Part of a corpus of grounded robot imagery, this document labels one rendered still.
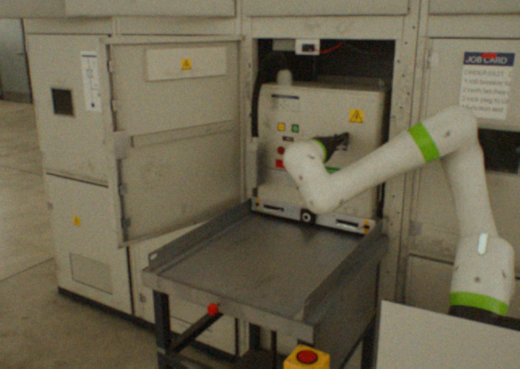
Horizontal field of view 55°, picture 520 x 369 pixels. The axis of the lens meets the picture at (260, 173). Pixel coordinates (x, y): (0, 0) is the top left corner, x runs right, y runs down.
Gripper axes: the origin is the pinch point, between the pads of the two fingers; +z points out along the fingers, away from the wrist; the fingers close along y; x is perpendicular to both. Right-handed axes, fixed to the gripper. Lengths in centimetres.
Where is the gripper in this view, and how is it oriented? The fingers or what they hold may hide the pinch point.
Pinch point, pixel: (343, 137)
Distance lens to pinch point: 181.6
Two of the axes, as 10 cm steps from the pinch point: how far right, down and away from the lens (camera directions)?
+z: 5.1, -2.5, 8.3
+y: 8.6, 1.4, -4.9
